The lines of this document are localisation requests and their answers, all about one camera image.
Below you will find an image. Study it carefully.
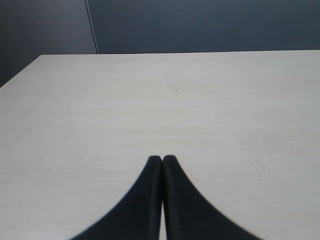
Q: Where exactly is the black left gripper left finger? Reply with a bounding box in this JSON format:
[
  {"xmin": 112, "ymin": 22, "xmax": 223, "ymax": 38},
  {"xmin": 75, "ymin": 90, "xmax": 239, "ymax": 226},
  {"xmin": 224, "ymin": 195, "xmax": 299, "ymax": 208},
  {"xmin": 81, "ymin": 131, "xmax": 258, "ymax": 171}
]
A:
[{"xmin": 73, "ymin": 155, "xmax": 162, "ymax": 240}]

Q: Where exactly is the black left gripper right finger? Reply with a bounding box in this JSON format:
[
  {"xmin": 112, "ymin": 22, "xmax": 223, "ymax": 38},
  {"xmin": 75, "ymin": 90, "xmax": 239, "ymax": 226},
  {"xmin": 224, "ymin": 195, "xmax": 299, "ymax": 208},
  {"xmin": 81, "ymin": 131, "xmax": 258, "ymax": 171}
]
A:
[{"xmin": 162, "ymin": 155, "xmax": 259, "ymax": 240}]

